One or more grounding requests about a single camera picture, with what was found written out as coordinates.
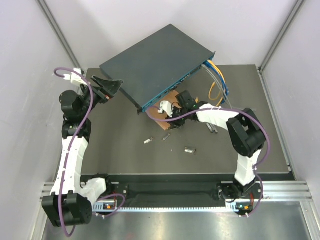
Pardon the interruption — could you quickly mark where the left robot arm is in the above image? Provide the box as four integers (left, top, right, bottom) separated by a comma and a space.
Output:
41, 75, 124, 228

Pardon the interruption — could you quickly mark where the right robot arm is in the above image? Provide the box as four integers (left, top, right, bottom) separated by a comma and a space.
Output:
160, 91, 270, 198

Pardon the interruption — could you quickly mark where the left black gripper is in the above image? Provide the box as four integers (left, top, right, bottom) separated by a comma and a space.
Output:
79, 75, 123, 118

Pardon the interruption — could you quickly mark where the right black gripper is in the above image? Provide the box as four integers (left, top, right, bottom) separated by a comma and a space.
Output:
165, 106, 188, 129

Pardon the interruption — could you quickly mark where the yellow ethernet cable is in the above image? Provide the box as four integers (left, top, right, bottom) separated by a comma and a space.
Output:
194, 59, 226, 111

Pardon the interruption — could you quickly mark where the wooden board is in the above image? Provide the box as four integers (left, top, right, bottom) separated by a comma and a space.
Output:
145, 89, 195, 132

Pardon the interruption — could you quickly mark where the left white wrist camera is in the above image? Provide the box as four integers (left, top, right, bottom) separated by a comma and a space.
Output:
63, 72, 87, 87

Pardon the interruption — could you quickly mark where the grey slotted cable duct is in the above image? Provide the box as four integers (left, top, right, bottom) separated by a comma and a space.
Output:
92, 200, 250, 214

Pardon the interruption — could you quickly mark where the dark teal network switch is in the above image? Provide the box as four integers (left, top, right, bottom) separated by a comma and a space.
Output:
99, 24, 215, 114

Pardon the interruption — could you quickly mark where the silver double SFP module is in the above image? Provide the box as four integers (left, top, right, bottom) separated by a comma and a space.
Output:
184, 147, 196, 155

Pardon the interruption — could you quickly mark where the SFP module pair right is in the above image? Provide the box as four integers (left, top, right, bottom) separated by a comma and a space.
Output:
206, 123, 218, 134

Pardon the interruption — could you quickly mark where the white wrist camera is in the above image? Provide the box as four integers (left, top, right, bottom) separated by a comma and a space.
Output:
63, 72, 87, 87
158, 100, 174, 118

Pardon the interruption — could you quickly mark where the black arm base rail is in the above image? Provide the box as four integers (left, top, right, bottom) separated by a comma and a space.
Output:
84, 173, 266, 207

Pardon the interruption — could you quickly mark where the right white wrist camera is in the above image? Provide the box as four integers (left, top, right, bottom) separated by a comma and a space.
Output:
158, 100, 174, 118

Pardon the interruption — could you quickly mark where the blue ethernet cable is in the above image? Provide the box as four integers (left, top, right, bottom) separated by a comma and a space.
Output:
202, 61, 230, 104

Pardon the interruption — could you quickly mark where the dark grey table mat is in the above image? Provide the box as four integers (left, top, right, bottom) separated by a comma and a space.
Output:
81, 65, 289, 175

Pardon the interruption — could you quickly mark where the grey ethernet cable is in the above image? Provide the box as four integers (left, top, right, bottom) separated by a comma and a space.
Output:
203, 68, 257, 112

